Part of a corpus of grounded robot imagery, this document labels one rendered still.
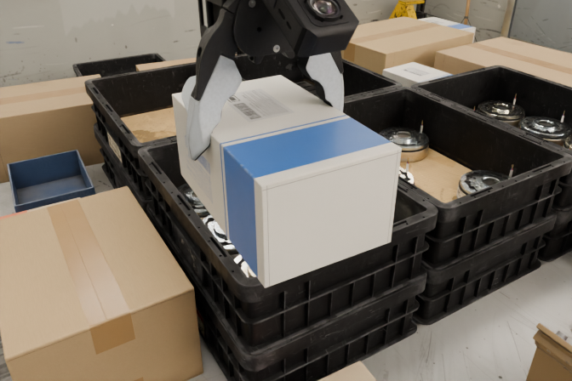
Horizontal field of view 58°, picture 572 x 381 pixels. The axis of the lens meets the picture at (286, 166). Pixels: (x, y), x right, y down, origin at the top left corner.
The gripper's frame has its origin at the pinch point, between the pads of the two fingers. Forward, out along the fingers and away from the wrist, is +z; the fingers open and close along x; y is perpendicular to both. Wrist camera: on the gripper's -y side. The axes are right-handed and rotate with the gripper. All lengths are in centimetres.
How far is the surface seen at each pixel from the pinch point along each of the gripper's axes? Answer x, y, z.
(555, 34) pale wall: -331, 200, 74
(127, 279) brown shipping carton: 12.4, 18.8, 24.5
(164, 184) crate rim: 3.7, 28.1, 17.4
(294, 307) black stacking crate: -3.9, 3.0, 23.7
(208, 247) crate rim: 3.2, 11.8, 17.9
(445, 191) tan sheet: -44, 19, 28
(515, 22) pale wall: -331, 236, 72
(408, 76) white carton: -70, 61, 23
